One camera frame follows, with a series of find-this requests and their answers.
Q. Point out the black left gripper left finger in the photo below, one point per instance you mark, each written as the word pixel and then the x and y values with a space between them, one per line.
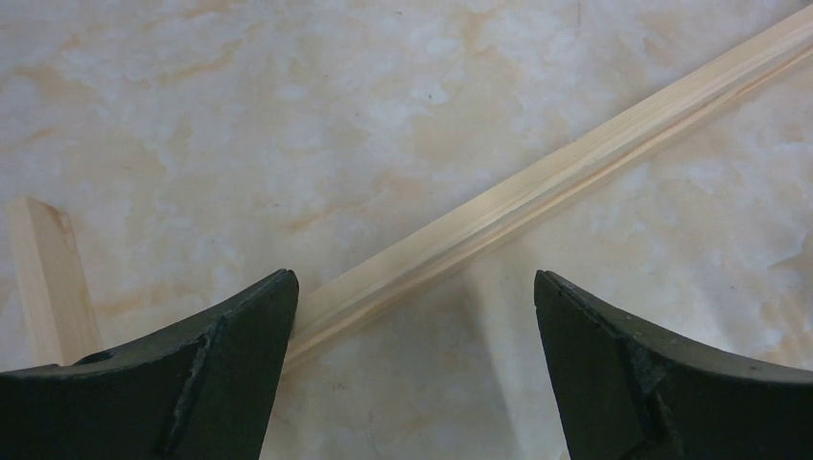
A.
pixel 201 388

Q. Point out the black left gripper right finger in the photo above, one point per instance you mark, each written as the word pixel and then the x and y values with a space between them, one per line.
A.
pixel 627 388

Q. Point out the wooden drying rack frame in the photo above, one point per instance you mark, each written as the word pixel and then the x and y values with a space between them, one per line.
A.
pixel 55 299

